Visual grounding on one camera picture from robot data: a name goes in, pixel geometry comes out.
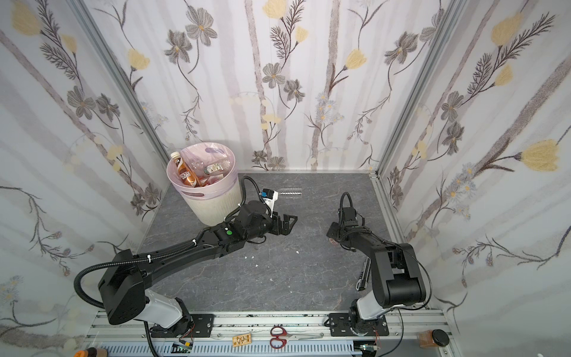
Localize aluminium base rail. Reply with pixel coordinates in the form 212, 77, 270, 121
81, 310, 461, 356

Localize amber jar black lid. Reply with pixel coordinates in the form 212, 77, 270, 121
418, 329, 450, 349

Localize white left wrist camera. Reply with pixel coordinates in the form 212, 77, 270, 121
260, 188, 279, 215

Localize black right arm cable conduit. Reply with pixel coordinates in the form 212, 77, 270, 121
338, 191, 355, 220

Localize clear green-cap bottle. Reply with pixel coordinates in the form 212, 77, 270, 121
204, 159, 232, 176

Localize red handled scissors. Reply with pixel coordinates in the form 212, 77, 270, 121
269, 325, 324, 350

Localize brown coffee drink bottle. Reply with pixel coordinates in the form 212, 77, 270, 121
170, 152, 201, 187

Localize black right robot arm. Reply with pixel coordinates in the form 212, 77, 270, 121
327, 207, 427, 334

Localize cream waste bin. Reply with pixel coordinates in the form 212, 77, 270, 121
166, 142, 243, 228

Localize small yellow tag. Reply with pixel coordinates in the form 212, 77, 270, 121
232, 333, 252, 347

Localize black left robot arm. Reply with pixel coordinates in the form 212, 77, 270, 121
98, 201, 297, 337

